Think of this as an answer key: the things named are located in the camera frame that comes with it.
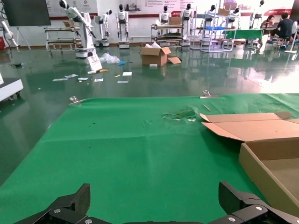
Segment black display screen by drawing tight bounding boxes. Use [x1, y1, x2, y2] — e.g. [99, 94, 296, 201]
[1, 0, 51, 27]

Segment white torn tape scraps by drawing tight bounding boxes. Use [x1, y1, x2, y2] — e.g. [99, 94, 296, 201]
[163, 114, 197, 123]

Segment table with green cloth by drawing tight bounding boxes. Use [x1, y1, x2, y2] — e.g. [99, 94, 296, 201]
[221, 29, 264, 46]

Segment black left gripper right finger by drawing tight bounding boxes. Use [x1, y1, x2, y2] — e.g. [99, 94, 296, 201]
[209, 181, 299, 224]

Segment green table cloth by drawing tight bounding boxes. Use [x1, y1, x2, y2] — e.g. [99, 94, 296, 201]
[0, 93, 299, 224]

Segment clear plastic bag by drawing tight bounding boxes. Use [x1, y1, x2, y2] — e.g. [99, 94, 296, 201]
[99, 52, 121, 64]

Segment flat cardboard piece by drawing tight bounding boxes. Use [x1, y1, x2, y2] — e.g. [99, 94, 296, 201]
[167, 55, 182, 65]

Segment large white wheeled humanoid robot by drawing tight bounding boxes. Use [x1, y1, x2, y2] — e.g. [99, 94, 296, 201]
[58, 0, 97, 58]

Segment white tripod stand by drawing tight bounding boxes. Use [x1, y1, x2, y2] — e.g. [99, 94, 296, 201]
[16, 26, 31, 50]

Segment green shredded strands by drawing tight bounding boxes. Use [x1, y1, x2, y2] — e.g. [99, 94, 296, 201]
[171, 107, 199, 118]

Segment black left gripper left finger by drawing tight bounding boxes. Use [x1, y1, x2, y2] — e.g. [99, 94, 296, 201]
[14, 183, 101, 224]

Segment metal binder clip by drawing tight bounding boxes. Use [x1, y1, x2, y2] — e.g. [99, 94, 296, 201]
[200, 90, 219, 98]
[69, 95, 86, 105]

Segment white paper shopping bag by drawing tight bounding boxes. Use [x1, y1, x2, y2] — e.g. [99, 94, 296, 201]
[85, 52, 103, 72]

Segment cardboard box with divider insert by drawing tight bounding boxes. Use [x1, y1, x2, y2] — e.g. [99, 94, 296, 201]
[199, 111, 299, 212]

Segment low metal shelf rack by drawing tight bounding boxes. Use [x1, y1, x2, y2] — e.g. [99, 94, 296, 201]
[44, 25, 82, 52]

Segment large open cardboard carton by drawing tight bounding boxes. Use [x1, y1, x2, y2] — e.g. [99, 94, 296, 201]
[139, 42, 172, 67]

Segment tall white shelf rack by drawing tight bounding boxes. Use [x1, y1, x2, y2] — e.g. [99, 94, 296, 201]
[190, 13, 235, 53]

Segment seated person in brown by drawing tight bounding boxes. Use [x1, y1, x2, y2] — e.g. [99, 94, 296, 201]
[260, 15, 276, 30]

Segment seated person in dark shirt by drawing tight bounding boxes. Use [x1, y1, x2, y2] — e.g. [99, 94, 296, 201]
[267, 13, 294, 45]

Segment white machine base on castors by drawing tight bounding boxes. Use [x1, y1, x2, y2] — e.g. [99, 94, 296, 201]
[0, 72, 24, 102]

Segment metal trolley rack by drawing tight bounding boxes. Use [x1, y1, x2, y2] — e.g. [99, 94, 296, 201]
[150, 23, 185, 46]

